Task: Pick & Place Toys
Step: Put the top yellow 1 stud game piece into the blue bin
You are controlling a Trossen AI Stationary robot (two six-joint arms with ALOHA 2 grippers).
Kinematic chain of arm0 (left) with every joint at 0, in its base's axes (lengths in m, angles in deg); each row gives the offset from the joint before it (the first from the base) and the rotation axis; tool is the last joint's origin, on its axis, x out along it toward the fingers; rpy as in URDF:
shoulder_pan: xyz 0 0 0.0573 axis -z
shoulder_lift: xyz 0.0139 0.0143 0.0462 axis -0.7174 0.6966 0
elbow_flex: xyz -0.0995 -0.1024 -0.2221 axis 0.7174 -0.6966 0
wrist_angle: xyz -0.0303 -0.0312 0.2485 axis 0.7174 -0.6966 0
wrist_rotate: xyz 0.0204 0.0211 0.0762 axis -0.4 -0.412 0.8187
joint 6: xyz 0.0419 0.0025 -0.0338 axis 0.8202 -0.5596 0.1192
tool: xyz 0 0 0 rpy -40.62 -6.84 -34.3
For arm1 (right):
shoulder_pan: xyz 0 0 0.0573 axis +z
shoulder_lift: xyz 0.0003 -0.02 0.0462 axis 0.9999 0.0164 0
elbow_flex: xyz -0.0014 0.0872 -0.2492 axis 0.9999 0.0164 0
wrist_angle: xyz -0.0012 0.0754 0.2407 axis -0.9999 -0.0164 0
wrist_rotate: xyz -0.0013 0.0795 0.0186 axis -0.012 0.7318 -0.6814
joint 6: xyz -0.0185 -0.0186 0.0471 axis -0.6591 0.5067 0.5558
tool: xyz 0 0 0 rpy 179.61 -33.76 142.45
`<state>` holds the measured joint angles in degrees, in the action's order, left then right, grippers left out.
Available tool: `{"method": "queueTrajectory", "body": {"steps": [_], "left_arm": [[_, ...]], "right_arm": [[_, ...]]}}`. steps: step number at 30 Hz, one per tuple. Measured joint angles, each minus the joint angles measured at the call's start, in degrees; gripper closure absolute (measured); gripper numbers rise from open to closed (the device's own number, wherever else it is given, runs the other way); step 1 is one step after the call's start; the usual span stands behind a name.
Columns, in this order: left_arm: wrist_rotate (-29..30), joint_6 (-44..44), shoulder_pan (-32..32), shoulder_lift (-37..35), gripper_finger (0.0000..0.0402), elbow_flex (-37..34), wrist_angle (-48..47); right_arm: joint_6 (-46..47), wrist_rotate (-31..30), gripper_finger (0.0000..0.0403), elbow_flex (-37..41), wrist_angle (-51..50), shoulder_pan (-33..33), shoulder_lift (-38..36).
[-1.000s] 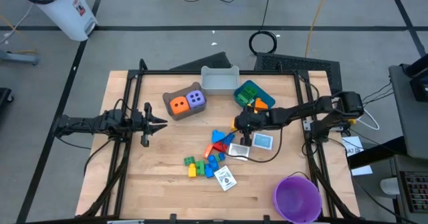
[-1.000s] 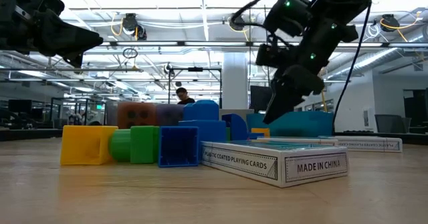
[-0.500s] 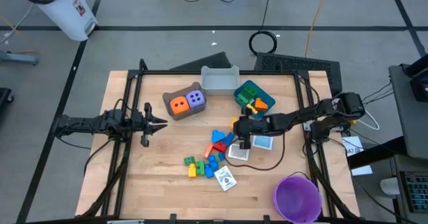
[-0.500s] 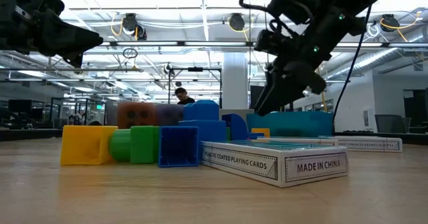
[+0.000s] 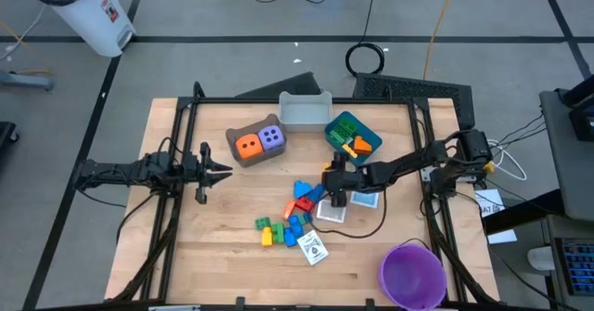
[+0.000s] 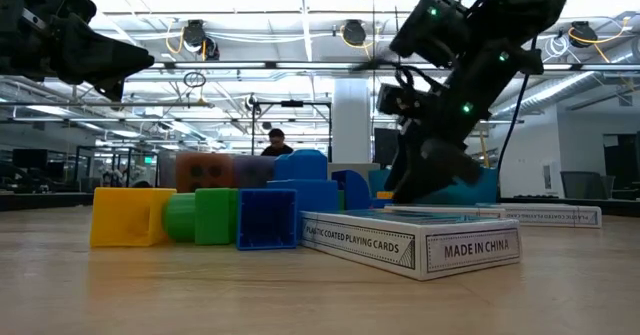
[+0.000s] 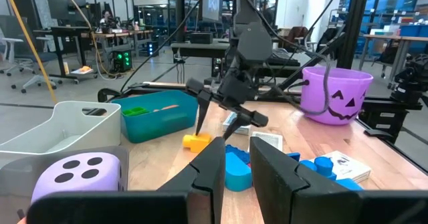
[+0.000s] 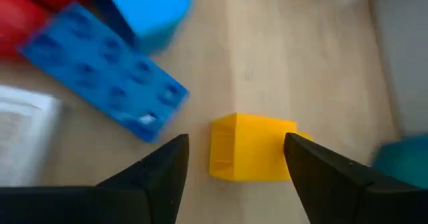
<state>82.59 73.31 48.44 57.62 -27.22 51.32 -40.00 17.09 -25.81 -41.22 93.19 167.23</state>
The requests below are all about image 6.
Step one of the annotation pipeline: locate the black background station frame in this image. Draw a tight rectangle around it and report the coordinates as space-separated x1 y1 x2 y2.
250 99 334 164

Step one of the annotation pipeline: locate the large green toy block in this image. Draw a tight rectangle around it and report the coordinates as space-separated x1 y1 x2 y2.
162 187 240 247

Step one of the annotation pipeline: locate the light grey plastic bin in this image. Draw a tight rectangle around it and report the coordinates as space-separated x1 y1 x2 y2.
327 162 381 176

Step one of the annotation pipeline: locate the white building column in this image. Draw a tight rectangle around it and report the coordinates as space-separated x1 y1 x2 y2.
332 78 374 165

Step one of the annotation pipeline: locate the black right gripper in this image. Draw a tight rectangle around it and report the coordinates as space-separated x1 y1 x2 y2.
387 59 501 205

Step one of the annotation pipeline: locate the orange foam die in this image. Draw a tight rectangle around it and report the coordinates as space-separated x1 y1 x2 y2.
174 152 236 194

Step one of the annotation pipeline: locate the black background screen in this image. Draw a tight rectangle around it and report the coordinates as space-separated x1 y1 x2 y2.
11 148 49 172

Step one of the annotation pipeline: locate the white card deck box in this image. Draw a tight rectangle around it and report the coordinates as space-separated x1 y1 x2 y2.
383 203 501 215

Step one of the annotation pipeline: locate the blue-backed playing card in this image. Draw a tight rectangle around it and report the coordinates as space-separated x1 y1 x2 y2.
477 202 603 230

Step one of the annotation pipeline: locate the yellow cable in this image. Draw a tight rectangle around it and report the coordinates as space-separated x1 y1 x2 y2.
478 129 490 169

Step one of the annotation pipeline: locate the purple foam die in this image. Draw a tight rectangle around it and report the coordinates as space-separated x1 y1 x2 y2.
233 154 277 190

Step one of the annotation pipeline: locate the grey mesh office chair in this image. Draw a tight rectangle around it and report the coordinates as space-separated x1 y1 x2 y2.
559 170 617 194

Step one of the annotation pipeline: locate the person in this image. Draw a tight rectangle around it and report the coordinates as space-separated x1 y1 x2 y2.
260 127 296 157

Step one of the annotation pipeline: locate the small blue arched block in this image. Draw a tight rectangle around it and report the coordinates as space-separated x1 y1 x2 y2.
331 169 372 211

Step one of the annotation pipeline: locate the black aluminium table frame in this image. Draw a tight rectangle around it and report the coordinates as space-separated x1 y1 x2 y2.
0 189 640 219

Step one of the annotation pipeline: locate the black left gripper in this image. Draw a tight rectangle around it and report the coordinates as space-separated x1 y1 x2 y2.
0 0 156 103

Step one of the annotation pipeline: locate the black background cabinet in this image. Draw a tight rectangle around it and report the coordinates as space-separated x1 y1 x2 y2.
602 132 640 192

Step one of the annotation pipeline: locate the black background monitor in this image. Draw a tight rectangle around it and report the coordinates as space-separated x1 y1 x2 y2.
373 127 401 167

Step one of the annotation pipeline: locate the teal plastic bin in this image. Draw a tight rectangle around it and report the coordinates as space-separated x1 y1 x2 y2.
367 167 500 209

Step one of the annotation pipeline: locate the black ceiling cord reel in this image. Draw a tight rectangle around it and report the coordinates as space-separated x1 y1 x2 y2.
341 18 368 47
568 20 599 49
181 18 221 61

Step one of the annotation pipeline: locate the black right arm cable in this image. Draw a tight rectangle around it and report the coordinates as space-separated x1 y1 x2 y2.
497 32 539 174

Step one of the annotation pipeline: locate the large blue studded block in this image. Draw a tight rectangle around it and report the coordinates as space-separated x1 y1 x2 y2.
266 149 340 215

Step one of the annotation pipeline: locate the blue hollow toy block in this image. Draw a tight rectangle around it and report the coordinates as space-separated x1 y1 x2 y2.
236 188 300 251

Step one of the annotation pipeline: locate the large yellow toy block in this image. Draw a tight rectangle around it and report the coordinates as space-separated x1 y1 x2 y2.
89 187 177 249

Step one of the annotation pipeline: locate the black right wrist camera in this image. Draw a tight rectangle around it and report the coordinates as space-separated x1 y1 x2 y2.
376 82 417 118

